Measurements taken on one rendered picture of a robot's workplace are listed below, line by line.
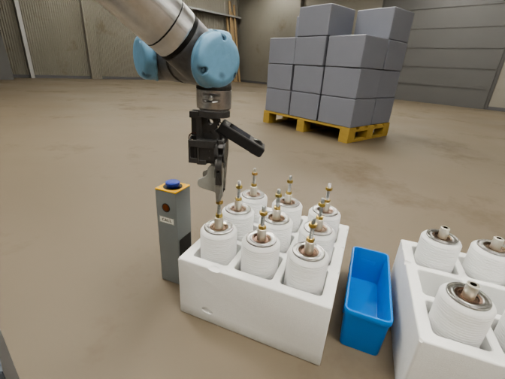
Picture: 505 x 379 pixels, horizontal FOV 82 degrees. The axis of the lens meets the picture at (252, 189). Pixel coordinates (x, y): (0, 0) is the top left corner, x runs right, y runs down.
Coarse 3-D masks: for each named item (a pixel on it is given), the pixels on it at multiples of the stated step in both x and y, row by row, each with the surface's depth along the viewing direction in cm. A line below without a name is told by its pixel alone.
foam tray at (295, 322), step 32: (256, 224) 92; (192, 256) 74; (192, 288) 76; (224, 288) 71; (256, 288) 67; (288, 288) 66; (224, 320) 75; (256, 320) 71; (288, 320) 67; (320, 320) 63; (288, 352) 70; (320, 352) 66
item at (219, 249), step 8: (200, 232) 75; (232, 232) 73; (208, 240) 72; (216, 240) 71; (224, 240) 71; (232, 240) 73; (208, 248) 72; (216, 248) 72; (224, 248) 72; (232, 248) 74; (208, 256) 74; (216, 256) 73; (224, 256) 73; (232, 256) 76; (224, 264) 74
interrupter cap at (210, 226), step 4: (212, 220) 77; (224, 220) 78; (208, 224) 76; (212, 224) 76; (224, 224) 76; (228, 224) 76; (232, 224) 76; (204, 228) 74; (208, 228) 74; (212, 228) 74; (224, 228) 75; (228, 228) 74; (232, 228) 74; (208, 232) 72; (212, 232) 72; (216, 232) 72; (220, 232) 72; (224, 232) 72; (228, 232) 73
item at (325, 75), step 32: (320, 32) 279; (384, 32) 274; (288, 64) 319; (320, 64) 286; (352, 64) 261; (384, 64) 280; (288, 96) 328; (320, 96) 297; (352, 96) 269; (384, 96) 302; (320, 128) 339; (352, 128) 280; (384, 128) 322
